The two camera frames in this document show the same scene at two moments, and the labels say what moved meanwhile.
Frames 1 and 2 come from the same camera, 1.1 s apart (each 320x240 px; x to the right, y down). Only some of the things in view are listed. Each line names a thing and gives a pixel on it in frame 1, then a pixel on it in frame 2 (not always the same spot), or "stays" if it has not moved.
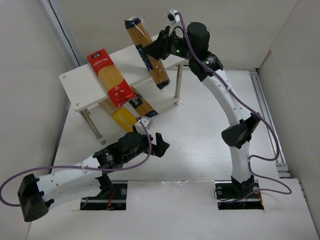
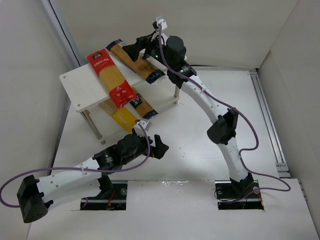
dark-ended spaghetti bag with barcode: (142, 37) -> (142, 67)
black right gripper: (162, 45) -> (141, 43)
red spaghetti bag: (119, 91) stays
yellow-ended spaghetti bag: (123, 118) stays
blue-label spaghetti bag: (140, 105) stays
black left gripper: (152, 145) stays
